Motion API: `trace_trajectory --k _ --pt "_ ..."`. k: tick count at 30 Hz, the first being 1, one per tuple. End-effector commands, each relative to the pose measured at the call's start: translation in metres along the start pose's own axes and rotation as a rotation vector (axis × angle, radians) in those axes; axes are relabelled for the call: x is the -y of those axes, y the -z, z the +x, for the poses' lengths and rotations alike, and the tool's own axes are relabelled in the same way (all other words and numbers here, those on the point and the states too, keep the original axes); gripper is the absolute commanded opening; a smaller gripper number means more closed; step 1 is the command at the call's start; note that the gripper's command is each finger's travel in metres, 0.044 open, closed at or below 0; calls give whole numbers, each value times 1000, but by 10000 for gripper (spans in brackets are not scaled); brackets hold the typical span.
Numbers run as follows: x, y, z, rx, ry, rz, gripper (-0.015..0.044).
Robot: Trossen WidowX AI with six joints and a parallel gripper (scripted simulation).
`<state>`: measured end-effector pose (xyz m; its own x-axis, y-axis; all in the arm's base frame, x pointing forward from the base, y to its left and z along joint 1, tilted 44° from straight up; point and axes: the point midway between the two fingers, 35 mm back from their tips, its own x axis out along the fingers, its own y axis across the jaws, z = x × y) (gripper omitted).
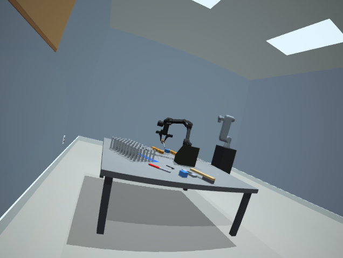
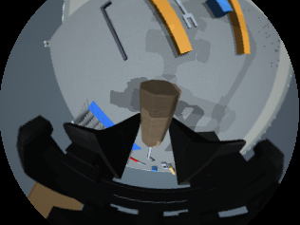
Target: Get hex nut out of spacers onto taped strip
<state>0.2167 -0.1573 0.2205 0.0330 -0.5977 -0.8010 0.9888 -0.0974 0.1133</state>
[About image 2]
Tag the orange curved flat bar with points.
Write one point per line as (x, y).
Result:
(172, 22)
(240, 31)

